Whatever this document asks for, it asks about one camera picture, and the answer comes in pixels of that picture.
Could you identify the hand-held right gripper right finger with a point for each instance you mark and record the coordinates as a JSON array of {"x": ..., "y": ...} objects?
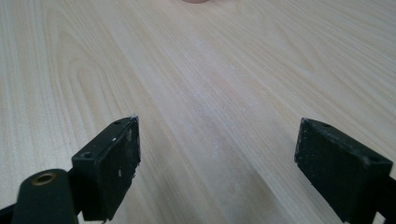
[{"x": 336, "y": 168}]

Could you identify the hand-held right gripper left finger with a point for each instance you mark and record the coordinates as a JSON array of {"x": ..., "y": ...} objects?
[{"x": 106, "y": 168}]

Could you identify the pink round object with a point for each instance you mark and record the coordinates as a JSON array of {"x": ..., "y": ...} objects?
[{"x": 195, "y": 1}]

